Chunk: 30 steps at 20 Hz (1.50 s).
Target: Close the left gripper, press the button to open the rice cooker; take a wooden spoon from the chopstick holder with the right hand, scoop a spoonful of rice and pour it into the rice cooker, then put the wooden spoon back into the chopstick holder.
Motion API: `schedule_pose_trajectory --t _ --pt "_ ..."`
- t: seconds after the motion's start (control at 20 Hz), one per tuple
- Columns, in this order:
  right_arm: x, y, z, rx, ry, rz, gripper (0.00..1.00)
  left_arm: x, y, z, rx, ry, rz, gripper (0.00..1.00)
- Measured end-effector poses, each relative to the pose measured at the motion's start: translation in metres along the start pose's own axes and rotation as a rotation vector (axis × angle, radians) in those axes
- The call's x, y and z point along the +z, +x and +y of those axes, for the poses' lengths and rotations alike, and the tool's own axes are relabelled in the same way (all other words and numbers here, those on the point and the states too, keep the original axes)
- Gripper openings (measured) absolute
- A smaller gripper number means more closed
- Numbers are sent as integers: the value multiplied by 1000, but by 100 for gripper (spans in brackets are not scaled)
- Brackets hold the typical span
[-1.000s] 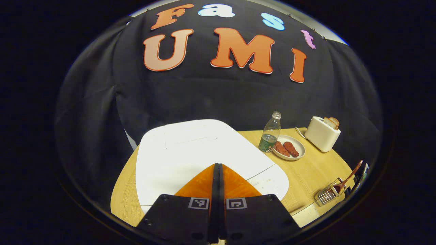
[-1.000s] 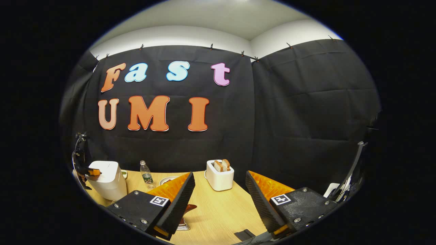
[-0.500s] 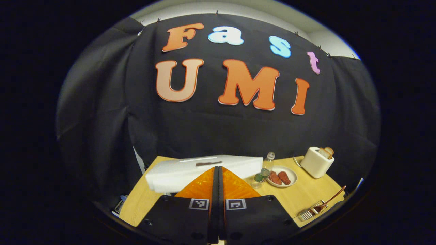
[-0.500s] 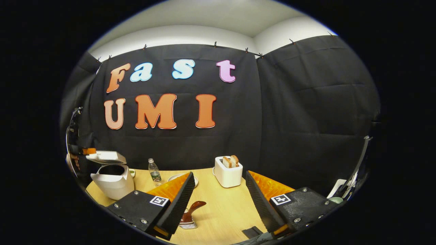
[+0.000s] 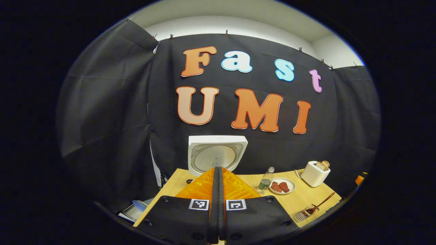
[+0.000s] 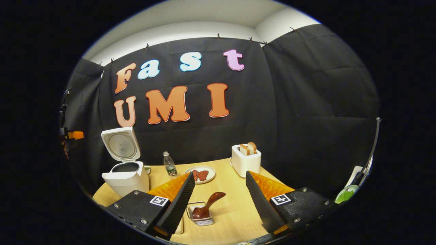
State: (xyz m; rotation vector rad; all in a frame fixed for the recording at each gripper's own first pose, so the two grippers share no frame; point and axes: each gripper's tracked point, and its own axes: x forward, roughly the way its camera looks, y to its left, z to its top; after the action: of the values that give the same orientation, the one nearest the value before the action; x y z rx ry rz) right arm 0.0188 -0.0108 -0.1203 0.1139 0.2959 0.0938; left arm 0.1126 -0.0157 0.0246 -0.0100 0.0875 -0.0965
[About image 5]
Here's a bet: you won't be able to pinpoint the white round plate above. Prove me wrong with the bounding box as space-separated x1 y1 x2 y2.
269 177 296 195

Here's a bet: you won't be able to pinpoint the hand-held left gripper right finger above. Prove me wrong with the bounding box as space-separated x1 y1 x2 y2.
218 166 301 245

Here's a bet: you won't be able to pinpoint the white and blue papers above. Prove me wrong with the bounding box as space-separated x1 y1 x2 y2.
119 199 154 222

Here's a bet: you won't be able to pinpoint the black backdrop cloth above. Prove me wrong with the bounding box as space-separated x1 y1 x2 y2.
56 19 381 211

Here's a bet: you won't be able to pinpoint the white rice cooker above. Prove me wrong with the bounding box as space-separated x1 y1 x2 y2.
188 135 248 177

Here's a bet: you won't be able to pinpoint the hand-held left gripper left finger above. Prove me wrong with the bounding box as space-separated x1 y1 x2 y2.
143 166 219 245

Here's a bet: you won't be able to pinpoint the clear plastic water bottle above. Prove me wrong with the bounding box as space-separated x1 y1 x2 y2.
258 167 275 194

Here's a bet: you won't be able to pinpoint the white toaster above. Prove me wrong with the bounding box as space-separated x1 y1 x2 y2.
300 161 331 187

